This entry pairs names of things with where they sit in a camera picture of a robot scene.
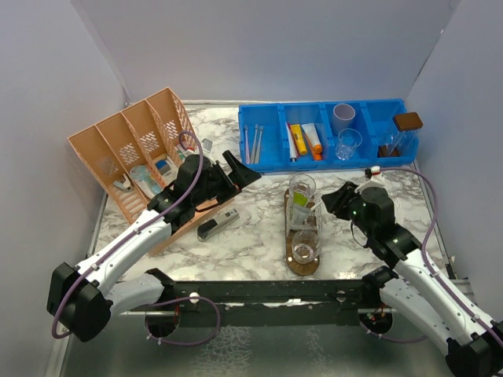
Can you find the brown wooden tray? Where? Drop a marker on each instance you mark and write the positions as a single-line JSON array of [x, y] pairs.
[[297, 268]]

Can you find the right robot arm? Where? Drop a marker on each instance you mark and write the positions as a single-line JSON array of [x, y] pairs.
[[412, 284]]

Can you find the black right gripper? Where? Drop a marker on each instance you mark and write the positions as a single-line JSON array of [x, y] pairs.
[[337, 201]]

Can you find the yellow toothpaste tube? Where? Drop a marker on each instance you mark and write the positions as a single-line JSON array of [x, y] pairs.
[[297, 135]]

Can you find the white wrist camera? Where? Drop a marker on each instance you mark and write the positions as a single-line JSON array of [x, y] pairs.
[[373, 179], [207, 145]]

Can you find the clear jar brown lid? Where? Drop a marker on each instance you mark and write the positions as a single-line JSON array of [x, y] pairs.
[[403, 130]]

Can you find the orange toothpaste tube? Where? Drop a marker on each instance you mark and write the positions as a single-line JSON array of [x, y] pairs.
[[316, 156]]

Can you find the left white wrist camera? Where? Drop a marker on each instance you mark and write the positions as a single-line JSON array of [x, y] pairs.
[[207, 145]]

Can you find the clear front cup on tray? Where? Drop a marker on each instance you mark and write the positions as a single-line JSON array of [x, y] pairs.
[[306, 246]]

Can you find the blue bin with jar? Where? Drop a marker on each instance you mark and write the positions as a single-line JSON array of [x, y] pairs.
[[379, 116]]

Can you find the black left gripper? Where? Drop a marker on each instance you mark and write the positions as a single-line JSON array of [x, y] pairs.
[[240, 175]]

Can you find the clear cup in bin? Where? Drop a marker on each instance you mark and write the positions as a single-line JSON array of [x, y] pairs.
[[348, 142]]

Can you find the blue bin with toothbrushes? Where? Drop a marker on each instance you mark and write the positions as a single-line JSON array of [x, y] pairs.
[[272, 147]]

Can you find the white tube black cap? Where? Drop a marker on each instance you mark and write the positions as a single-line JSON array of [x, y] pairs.
[[298, 216]]

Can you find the clear textured glass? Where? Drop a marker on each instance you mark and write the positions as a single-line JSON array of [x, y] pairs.
[[313, 222]]

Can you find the lilac plastic cup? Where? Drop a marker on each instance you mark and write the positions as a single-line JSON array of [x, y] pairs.
[[343, 115]]

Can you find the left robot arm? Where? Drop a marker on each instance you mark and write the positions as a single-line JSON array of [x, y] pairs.
[[80, 296]]

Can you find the clear cup on tray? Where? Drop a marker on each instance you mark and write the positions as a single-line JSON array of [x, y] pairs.
[[306, 246], [302, 183]]

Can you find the light blue razor package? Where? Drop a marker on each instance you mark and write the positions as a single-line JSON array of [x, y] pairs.
[[144, 179]]

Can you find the white toothbrush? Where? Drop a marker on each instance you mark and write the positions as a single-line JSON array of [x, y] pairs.
[[317, 204]]

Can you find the lime green toothpaste tube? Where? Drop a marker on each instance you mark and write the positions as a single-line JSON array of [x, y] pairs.
[[300, 198]]

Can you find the blue bin with toothpastes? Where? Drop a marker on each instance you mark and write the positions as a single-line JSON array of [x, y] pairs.
[[300, 113]]

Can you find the peach desk organizer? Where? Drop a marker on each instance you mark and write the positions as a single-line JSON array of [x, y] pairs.
[[137, 135]]

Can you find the small white clip tool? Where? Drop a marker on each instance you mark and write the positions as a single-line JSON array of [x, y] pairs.
[[123, 184]]

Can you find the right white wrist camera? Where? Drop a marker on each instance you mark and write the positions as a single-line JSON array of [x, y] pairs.
[[373, 179]]

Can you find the small red white boxes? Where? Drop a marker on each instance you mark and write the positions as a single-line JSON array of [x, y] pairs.
[[184, 153]]

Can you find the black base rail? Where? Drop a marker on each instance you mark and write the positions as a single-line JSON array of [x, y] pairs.
[[282, 302]]

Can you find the white tube orange cap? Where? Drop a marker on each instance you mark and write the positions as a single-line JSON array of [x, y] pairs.
[[311, 130]]

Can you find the blue white box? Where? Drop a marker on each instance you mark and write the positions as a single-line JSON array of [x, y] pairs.
[[167, 169]]

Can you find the black silver stapler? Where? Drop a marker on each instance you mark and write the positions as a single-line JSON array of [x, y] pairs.
[[212, 227]]

